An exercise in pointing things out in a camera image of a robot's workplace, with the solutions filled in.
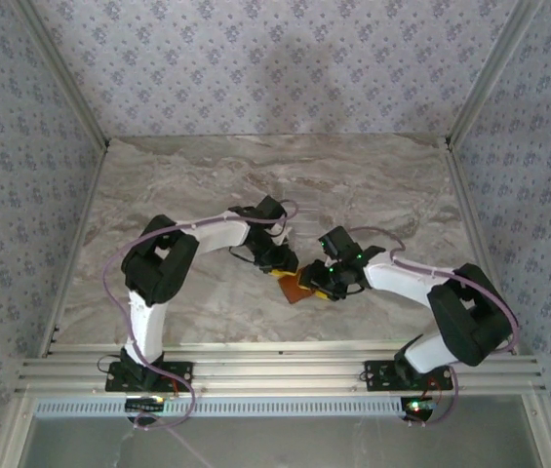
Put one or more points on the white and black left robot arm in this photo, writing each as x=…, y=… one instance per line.
x=145, y=317

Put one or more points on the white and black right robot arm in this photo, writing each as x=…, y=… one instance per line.
x=402, y=283

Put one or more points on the aluminium cross rail beam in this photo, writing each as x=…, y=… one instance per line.
x=275, y=370

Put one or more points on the aluminium lower frame leg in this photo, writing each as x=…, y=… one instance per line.
x=14, y=434
x=542, y=434

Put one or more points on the aluminium table side rail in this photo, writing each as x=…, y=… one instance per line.
x=475, y=234
x=74, y=248

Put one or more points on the small control circuit board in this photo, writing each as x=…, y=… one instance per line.
x=145, y=404
x=419, y=407

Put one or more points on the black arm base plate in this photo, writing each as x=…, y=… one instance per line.
x=377, y=375
x=177, y=373

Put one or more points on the brown leather card holder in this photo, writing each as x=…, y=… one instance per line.
x=294, y=291

